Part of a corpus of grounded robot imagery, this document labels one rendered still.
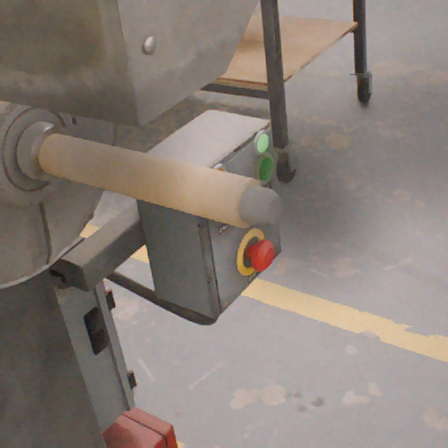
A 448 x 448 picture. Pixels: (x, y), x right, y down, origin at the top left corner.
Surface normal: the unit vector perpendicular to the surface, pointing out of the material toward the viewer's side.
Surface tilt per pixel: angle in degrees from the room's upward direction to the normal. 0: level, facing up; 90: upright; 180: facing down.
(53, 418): 90
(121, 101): 90
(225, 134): 0
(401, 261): 0
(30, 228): 98
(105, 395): 90
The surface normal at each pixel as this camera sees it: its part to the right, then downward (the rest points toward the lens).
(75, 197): 0.87, 0.29
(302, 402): -0.11, -0.83
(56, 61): -0.55, 0.51
